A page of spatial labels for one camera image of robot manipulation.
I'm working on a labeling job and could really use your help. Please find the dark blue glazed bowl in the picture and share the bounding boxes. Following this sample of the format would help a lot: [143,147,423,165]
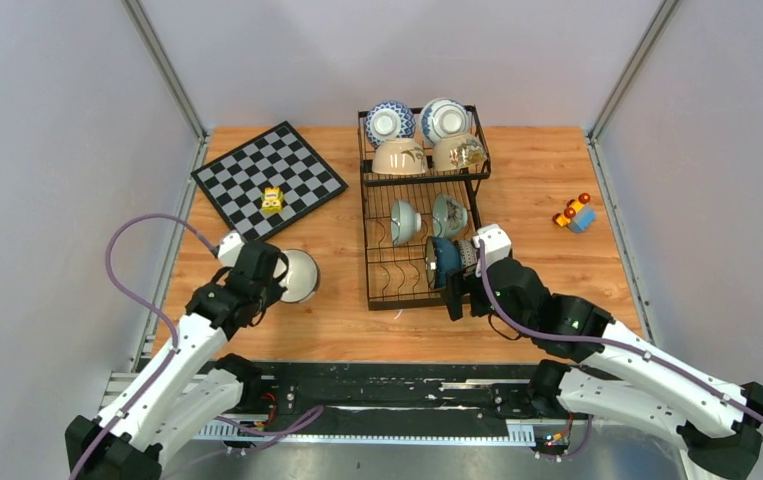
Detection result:
[425,236,462,289]

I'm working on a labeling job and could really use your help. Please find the teal white striped bowl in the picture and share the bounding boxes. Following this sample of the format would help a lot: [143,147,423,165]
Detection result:
[274,249,321,304]

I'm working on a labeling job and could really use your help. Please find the black wire dish rack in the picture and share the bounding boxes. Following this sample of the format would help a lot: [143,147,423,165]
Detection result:
[357,110,492,311]

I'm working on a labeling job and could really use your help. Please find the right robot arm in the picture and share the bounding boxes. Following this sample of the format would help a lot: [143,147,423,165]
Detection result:
[426,257,763,479]

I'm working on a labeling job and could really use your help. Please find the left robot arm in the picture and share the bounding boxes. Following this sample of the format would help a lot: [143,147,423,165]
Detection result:
[64,238,318,479]

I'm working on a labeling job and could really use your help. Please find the blue white patterned bowl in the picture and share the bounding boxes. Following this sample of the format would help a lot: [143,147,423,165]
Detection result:
[455,240,478,270]

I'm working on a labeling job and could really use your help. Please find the green floral bowl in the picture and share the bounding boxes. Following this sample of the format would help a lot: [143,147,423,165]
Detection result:
[432,193,469,239]

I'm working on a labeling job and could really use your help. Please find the pale green ribbed bowl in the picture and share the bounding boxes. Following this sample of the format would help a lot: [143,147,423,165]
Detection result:
[390,199,422,246]

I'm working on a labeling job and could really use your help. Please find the orange blue toy blocks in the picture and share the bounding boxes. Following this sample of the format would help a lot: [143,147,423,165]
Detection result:
[552,192,597,234]

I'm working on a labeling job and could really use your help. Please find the yellow toy block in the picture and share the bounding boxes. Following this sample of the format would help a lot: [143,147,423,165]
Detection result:
[261,187,284,215]

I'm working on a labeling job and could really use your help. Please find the cream painted bowl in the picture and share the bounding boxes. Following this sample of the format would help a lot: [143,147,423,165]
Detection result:
[432,133,488,172]

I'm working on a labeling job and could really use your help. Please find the cream leaf bowl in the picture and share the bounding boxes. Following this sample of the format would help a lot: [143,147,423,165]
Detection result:
[371,138,428,176]

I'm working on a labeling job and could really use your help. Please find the black white chessboard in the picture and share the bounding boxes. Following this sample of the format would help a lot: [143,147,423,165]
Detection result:
[191,121,348,241]

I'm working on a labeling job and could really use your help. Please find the blue white porcelain bowl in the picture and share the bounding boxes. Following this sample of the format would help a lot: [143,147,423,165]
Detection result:
[419,98,472,147]

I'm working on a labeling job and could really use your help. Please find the blue diamond pattern bowl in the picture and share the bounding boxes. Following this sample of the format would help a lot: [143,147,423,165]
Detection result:
[364,100,416,148]

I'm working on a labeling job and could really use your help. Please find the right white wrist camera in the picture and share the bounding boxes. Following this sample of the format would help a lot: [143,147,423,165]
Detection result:
[471,223,512,267]

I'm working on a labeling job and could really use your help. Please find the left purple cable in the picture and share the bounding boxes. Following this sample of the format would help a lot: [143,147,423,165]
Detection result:
[66,213,326,480]

